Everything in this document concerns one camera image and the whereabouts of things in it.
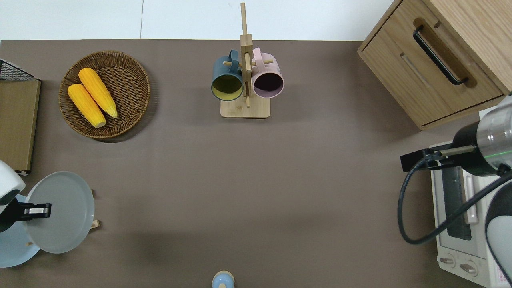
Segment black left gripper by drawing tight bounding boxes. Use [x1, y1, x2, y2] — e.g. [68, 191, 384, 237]
[0, 198, 52, 233]

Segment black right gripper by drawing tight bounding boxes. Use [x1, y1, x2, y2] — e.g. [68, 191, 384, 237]
[400, 122, 499, 177]

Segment gray plate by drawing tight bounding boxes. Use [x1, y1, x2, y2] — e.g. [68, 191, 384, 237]
[24, 171, 95, 254]

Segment light blue plate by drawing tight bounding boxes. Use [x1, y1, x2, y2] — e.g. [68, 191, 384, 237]
[0, 195, 41, 268]

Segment white toaster oven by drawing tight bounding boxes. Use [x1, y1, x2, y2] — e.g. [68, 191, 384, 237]
[429, 140, 512, 288]

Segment yellow corn cob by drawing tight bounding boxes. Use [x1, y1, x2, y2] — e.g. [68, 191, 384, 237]
[78, 68, 118, 119]
[67, 83, 107, 128]

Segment brown wicker basket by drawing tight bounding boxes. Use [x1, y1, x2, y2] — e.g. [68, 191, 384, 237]
[59, 51, 151, 140]

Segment pink mug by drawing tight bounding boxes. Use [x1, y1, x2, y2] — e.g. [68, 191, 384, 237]
[251, 47, 285, 99]

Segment wooden mug tree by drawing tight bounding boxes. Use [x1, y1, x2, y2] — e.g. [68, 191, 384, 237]
[220, 3, 274, 119]

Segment blue service bell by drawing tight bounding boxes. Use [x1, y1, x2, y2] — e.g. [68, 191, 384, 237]
[212, 271, 235, 288]

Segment dark blue mug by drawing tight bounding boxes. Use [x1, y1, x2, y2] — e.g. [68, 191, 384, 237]
[211, 50, 244, 101]

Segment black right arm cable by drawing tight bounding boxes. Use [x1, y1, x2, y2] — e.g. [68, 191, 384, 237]
[397, 158, 512, 245]

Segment black wire shelf wooden boards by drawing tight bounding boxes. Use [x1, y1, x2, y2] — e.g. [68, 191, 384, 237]
[0, 59, 41, 176]

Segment wooden cabinet black handle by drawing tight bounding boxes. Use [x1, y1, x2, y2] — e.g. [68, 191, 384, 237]
[357, 0, 512, 130]

